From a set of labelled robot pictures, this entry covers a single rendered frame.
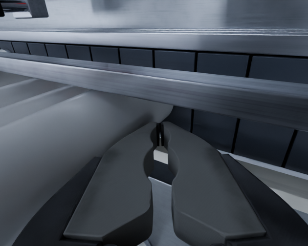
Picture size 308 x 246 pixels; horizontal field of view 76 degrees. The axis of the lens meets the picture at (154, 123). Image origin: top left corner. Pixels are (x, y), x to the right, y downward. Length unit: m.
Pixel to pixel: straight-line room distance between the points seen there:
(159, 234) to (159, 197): 0.08
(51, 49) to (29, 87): 0.08
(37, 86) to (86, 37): 0.07
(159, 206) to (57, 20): 0.29
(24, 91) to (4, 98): 0.02
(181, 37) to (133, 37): 0.05
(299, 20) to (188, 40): 0.09
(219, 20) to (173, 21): 0.05
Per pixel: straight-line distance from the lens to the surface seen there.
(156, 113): 0.15
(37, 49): 0.30
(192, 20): 0.22
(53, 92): 0.17
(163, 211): 0.29
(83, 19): 0.30
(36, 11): 0.26
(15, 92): 0.21
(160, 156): 0.17
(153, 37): 0.18
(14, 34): 0.35
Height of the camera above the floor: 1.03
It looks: 48 degrees down
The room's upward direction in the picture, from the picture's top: 131 degrees counter-clockwise
